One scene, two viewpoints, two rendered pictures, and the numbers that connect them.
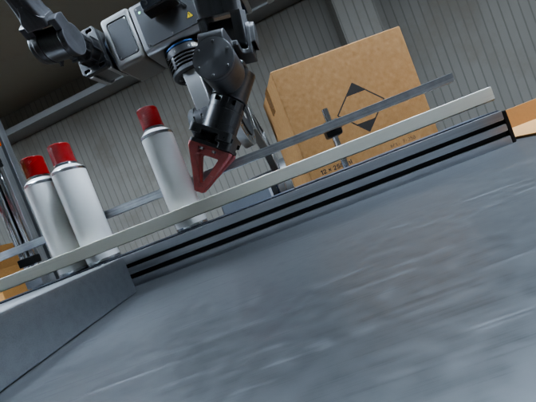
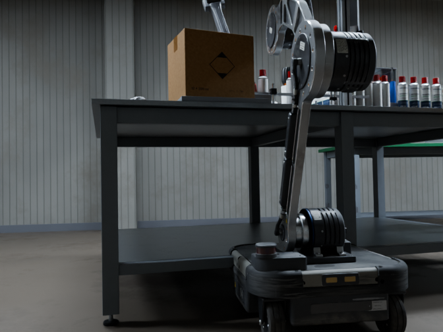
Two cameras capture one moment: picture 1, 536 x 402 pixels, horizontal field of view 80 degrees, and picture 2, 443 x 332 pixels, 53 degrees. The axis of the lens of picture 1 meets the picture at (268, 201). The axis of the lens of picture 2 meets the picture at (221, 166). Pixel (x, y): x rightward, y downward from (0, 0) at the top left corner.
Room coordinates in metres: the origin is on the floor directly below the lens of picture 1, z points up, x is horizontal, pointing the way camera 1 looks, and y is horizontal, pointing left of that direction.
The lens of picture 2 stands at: (2.58, -0.80, 0.53)
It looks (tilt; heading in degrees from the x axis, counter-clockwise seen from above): 2 degrees up; 161
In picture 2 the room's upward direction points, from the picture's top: 1 degrees counter-clockwise
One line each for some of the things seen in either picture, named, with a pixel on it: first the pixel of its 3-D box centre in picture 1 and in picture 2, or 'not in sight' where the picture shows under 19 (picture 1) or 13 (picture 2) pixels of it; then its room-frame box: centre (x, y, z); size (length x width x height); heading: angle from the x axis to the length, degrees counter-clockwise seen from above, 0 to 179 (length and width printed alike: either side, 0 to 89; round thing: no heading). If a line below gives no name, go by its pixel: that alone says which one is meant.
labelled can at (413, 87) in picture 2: not in sight; (414, 95); (0.58, 1.03, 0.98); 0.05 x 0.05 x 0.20
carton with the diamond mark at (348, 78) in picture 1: (340, 121); (209, 72); (0.81, -0.24, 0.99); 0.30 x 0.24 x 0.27; 94
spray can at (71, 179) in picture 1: (81, 203); (291, 91); (0.53, 0.29, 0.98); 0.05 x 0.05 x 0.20
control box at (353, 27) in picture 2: not in sight; (348, 14); (0.64, 0.57, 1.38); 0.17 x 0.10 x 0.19; 141
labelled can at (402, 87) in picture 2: not in sight; (402, 94); (0.58, 0.96, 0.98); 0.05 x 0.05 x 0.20
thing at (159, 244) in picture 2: not in sight; (289, 199); (0.35, 0.36, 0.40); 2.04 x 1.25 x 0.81; 86
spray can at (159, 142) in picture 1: (169, 168); (263, 89); (0.53, 0.13, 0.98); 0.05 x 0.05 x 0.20
